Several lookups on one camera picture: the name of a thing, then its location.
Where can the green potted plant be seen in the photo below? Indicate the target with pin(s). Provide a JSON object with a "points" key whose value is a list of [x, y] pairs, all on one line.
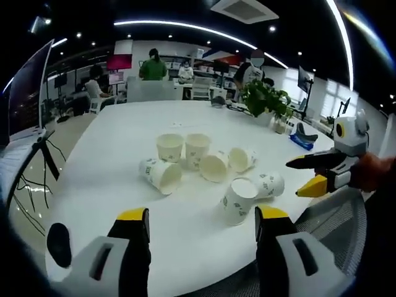
{"points": [[266, 99]]}

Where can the ceiling air vent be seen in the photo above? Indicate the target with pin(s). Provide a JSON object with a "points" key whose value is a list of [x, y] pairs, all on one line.
{"points": [[244, 10]]}

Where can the white office chair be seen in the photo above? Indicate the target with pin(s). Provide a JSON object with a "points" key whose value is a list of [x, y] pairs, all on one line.
{"points": [[201, 88]]}

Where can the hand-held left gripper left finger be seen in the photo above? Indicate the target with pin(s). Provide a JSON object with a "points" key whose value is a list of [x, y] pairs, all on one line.
{"points": [[92, 272]]}

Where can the small glass jar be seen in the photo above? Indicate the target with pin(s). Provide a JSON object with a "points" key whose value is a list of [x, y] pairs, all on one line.
{"points": [[280, 126]]}

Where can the monitor on stand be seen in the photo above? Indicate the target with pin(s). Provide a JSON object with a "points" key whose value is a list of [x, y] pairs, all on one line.
{"points": [[305, 77]]}

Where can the cluster of paper cups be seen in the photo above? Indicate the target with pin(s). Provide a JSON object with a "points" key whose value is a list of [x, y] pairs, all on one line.
{"points": [[213, 168]]}

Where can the small grey object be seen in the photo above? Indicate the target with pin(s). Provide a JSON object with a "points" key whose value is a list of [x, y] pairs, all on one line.
{"points": [[218, 102]]}

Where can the long ceiling light strip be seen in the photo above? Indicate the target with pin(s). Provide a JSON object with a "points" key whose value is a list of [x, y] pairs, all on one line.
{"points": [[191, 28]]}

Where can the pink display screen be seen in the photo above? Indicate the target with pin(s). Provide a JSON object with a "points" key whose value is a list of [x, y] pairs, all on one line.
{"points": [[119, 62]]}

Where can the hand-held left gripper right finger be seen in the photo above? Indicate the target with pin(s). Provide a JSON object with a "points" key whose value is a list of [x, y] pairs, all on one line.
{"points": [[290, 266]]}

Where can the person's right hand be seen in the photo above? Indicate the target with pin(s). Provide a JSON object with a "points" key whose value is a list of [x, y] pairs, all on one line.
{"points": [[371, 173]]}

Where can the white table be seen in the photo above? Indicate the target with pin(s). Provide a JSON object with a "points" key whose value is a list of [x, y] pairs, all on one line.
{"points": [[185, 247]]}

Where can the black oval object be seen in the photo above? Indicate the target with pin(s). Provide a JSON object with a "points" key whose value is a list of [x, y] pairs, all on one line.
{"points": [[58, 244]]}

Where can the grey mesh office chair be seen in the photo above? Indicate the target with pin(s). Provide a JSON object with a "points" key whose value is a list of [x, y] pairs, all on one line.
{"points": [[337, 229]]}

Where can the curved ceiling light strip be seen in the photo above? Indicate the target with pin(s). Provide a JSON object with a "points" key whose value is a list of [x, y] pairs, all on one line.
{"points": [[345, 40]]}

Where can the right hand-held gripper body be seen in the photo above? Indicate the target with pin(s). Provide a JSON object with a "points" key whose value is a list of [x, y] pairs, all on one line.
{"points": [[351, 136]]}

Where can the blue packet with dark object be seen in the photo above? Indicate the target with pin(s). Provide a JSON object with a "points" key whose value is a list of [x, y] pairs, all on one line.
{"points": [[301, 139]]}

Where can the white partition panel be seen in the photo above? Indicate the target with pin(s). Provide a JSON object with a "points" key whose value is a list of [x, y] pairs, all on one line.
{"points": [[154, 89]]}

